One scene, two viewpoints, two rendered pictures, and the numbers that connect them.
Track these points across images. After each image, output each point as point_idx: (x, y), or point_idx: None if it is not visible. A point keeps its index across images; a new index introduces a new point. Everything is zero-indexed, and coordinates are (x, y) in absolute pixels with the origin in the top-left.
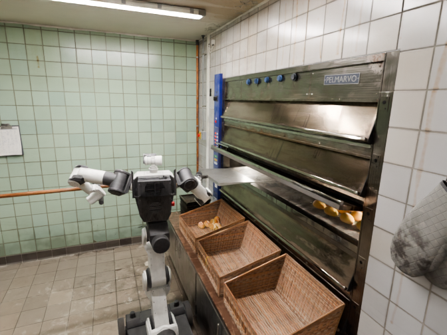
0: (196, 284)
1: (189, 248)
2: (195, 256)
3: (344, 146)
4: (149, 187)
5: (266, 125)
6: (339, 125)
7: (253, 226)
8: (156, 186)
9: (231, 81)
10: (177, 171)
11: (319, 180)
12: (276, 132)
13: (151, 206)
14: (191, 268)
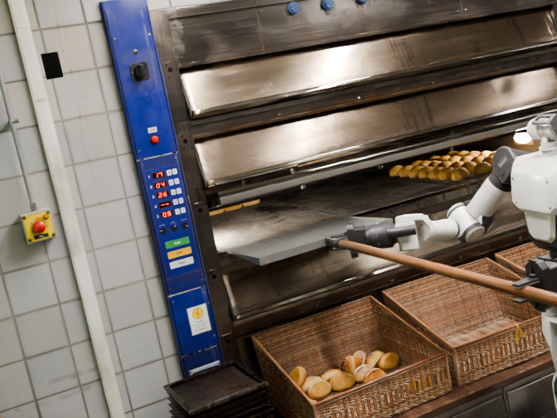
0: (511, 414)
1: (430, 405)
2: (458, 390)
3: (530, 60)
4: (539, 202)
5: (401, 75)
6: (523, 36)
7: (407, 284)
8: (528, 201)
9: (201, 15)
10: (515, 155)
11: (528, 108)
12: (413, 84)
13: (549, 245)
14: (480, 410)
